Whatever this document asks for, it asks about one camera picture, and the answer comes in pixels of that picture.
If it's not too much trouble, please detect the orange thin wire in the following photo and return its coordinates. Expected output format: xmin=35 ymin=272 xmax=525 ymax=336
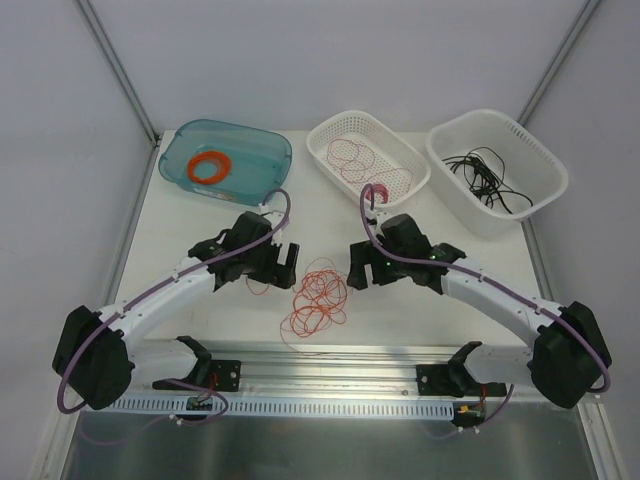
xmin=244 ymin=257 xmax=351 ymax=357

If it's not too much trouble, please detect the thin pink wire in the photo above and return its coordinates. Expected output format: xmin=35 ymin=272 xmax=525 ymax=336
xmin=324 ymin=137 xmax=416 ymax=186

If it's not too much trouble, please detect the black USB cable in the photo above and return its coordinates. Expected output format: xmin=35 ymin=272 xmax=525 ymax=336
xmin=442 ymin=145 xmax=535 ymax=215

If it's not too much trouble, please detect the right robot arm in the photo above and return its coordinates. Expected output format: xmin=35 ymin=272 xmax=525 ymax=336
xmin=347 ymin=214 xmax=612 ymax=409

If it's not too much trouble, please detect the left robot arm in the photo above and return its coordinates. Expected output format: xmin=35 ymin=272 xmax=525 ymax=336
xmin=52 ymin=211 xmax=299 ymax=414

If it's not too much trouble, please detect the teal transparent plastic bin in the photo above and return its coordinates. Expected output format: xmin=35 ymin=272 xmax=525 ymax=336
xmin=158 ymin=119 xmax=292 ymax=206

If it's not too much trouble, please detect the white perforated plastic basket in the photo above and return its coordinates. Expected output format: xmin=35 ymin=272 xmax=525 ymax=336
xmin=306 ymin=110 xmax=431 ymax=210

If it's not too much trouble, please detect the white translucent plastic tub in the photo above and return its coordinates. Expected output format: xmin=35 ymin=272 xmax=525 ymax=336
xmin=425 ymin=109 xmax=569 ymax=238

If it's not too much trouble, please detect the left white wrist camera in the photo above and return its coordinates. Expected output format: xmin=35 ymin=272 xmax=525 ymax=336
xmin=259 ymin=203 xmax=286 ymax=225

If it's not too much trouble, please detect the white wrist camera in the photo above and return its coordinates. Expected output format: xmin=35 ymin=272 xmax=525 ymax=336
xmin=259 ymin=203 xmax=286 ymax=225
xmin=365 ymin=207 xmax=389 ymax=225

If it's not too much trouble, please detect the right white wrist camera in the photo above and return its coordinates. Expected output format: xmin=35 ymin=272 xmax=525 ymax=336
xmin=365 ymin=207 xmax=389 ymax=225

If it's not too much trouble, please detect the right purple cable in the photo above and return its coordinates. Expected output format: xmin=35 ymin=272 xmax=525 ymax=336
xmin=359 ymin=183 xmax=614 ymax=394

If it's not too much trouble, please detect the orange coiled cable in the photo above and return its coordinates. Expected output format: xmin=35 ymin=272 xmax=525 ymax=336
xmin=187 ymin=150 xmax=235 ymax=184

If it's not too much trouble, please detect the aluminium mounting rail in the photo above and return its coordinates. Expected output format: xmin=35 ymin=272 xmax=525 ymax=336
xmin=129 ymin=341 xmax=601 ymax=401

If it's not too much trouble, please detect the black cable in tub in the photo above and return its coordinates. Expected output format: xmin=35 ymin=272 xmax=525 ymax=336
xmin=442 ymin=152 xmax=501 ymax=196

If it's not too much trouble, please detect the white slotted cable duct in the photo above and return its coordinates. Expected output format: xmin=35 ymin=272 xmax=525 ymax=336
xmin=105 ymin=394 xmax=454 ymax=422

